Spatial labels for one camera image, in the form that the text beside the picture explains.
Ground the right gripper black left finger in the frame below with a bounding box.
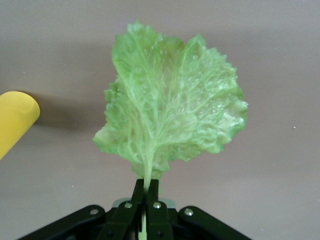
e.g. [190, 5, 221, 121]
[98, 178, 146, 240]

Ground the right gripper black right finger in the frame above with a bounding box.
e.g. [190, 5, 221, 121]
[145, 178, 174, 240]

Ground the green lettuce leaf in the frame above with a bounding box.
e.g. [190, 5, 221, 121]
[92, 19, 249, 240]

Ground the yellow mustard squeeze bottle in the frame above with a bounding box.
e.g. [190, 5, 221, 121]
[0, 90, 42, 161]

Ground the brown table cloth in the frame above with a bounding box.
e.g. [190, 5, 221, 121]
[0, 0, 320, 240]

